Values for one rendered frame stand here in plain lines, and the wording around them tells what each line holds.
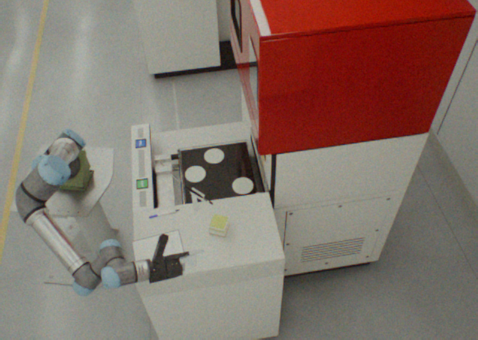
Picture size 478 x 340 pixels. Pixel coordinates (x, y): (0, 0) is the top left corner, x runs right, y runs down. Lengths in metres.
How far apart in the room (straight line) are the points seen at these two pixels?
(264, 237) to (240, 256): 0.14
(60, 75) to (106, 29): 0.75
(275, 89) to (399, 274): 1.79
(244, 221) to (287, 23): 0.89
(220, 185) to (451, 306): 1.62
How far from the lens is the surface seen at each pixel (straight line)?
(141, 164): 2.37
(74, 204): 2.49
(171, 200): 2.30
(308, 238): 2.62
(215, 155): 2.42
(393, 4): 1.79
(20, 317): 3.25
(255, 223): 2.09
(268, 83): 1.71
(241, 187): 2.29
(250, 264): 2.01
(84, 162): 2.48
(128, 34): 4.93
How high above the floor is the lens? 2.73
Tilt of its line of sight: 50 degrees down
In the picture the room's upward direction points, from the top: 2 degrees counter-clockwise
